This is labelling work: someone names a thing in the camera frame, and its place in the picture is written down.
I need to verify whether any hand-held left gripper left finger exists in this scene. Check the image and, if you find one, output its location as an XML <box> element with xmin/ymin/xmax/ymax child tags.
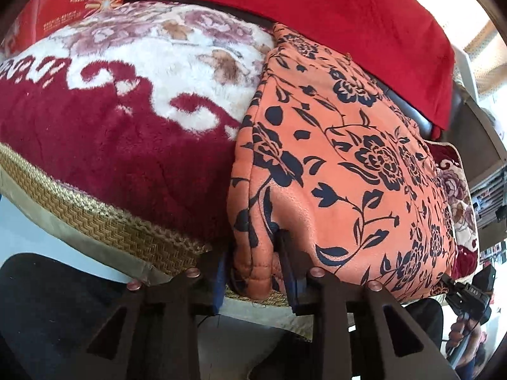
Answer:
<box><xmin>73</xmin><ymin>251</ymin><xmax>229</xmax><ymax>380</ymax></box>

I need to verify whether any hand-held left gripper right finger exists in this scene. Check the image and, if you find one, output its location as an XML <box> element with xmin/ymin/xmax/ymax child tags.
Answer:
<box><xmin>276</xmin><ymin>230</ymin><xmax>456</xmax><ymax>380</ymax></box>

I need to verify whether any orange floral garment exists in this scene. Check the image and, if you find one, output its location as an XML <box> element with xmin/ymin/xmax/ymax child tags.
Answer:
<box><xmin>227</xmin><ymin>23</ymin><xmax>457</xmax><ymax>303</ymax></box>

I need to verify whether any person's right hand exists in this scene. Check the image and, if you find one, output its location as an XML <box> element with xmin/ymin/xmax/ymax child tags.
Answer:
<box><xmin>449</xmin><ymin>316</ymin><xmax>488</xmax><ymax>350</ymax></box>

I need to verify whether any red white floral plush blanket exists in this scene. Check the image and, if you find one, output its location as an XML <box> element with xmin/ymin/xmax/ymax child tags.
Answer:
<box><xmin>426</xmin><ymin>138</ymin><xmax>481</xmax><ymax>282</ymax></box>
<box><xmin>0</xmin><ymin>1</ymin><xmax>278</xmax><ymax>286</ymax></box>

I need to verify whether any dark leather sofa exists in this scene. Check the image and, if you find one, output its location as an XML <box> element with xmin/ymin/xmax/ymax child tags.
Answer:
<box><xmin>127</xmin><ymin>0</ymin><xmax>464</xmax><ymax>139</ymax></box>

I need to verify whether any plain red cloth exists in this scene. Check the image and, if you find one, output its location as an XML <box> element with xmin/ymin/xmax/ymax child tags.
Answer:
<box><xmin>125</xmin><ymin>0</ymin><xmax>456</xmax><ymax>130</ymax></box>

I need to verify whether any red printed gift box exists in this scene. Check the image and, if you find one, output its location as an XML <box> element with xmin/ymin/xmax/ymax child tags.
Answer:
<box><xmin>0</xmin><ymin>0</ymin><xmax>133</xmax><ymax>62</ymax></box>

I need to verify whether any white window frame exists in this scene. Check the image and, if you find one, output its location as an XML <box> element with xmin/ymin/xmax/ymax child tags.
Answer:
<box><xmin>452</xmin><ymin>41</ymin><xmax>507</xmax><ymax>159</ymax></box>

